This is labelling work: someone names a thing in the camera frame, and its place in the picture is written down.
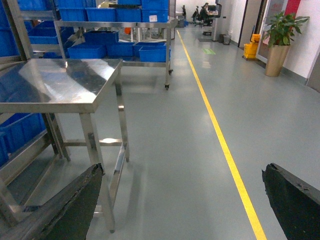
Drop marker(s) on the small stainless steel table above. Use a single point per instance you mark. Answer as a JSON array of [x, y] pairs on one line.
[[73, 86]]

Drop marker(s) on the green potted plant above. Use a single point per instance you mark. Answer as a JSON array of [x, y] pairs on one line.
[[282, 28]]

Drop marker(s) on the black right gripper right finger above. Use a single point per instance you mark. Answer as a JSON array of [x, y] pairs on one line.
[[295, 203]]

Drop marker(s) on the steel wheeled cart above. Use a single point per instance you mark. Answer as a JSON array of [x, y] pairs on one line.
[[166, 26]]

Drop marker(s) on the gold plant pot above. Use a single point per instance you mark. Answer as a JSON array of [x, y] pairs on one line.
[[275, 60]]

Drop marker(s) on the green floor sign sticker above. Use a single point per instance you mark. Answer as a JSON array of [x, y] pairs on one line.
[[208, 51]]

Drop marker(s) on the steel flow rack shelf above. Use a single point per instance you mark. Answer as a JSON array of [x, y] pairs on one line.
[[15, 37]]

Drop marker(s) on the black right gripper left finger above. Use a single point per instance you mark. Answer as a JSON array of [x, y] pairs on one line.
[[67, 215]]

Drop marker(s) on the yellow mop bucket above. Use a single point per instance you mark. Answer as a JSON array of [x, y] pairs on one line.
[[250, 49]]

